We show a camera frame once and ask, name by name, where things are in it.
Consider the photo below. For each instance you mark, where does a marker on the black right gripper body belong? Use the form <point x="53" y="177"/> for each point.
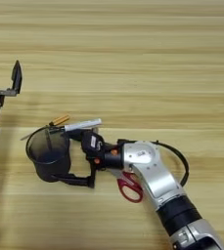
<point x="113" y="160"/>

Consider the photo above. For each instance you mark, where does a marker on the white marker with black cap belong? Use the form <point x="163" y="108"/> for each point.
<point x="84" y="124"/>

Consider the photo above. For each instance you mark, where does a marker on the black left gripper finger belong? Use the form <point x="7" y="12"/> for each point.
<point x="17" y="78"/>

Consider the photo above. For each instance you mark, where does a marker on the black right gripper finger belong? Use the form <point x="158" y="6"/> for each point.
<point x="74" y="179"/>
<point x="77" y="134"/>

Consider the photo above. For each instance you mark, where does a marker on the black mesh pen cup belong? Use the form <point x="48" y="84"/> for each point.
<point x="51" y="166"/>

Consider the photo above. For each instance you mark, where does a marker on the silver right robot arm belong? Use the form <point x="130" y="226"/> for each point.
<point x="156" y="175"/>

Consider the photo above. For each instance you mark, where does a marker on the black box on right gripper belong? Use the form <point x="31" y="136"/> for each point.
<point x="92" y="143"/>

